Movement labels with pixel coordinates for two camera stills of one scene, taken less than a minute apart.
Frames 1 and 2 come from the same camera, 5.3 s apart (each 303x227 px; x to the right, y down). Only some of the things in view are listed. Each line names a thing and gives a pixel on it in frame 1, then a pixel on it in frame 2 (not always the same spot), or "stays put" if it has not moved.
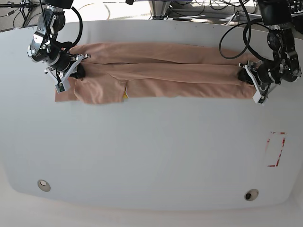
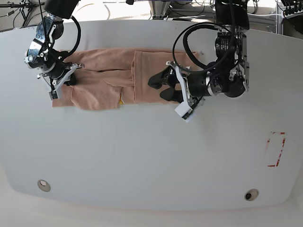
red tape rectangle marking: [277, 163] stays put
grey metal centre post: [159, 8] stays put
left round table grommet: [44, 185] stays put
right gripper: [252, 77] -> [194, 85]
